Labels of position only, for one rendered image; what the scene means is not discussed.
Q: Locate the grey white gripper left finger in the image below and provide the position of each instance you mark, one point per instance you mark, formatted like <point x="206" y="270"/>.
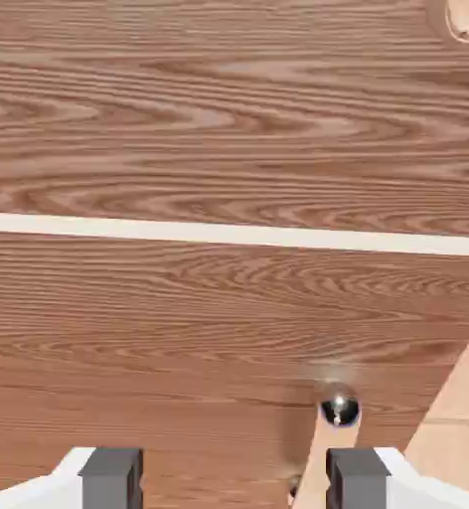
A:
<point x="111" y="481"/>

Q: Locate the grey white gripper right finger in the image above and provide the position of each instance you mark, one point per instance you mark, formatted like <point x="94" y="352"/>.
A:
<point x="357" y="481"/>

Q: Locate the wooden cabinet door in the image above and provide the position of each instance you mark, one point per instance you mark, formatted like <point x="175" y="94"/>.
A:
<point x="179" y="338"/>
<point x="218" y="119"/>

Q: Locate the wooden cabinet with white frame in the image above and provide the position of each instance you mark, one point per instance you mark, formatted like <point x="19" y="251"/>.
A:
<point x="218" y="233"/>

